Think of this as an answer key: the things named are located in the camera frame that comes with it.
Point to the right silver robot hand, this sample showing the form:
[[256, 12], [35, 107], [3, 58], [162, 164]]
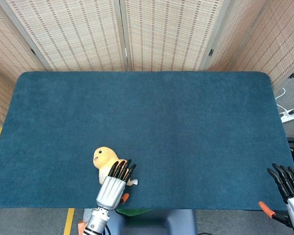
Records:
[[292, 191]]

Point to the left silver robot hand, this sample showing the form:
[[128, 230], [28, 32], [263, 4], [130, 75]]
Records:
[[111, 189]]

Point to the yellow plush toy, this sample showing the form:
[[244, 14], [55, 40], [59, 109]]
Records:
[[105, 156]]

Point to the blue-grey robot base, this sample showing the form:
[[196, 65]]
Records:
[[159, 222]]

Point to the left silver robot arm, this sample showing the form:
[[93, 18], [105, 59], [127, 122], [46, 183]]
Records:
[[96, 221]]

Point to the green sheet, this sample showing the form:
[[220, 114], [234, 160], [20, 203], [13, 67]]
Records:
[[133, 211]]

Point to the orange object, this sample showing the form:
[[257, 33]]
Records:
[[82, 228]]

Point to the white power strip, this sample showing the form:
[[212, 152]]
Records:
[[289, 117]]

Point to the blue table cloth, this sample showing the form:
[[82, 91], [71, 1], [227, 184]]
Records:
[[161, 122]]

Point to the black screen hinge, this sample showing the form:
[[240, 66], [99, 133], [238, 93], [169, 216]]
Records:
[[211, 52], [32, 51], [293, 75]]

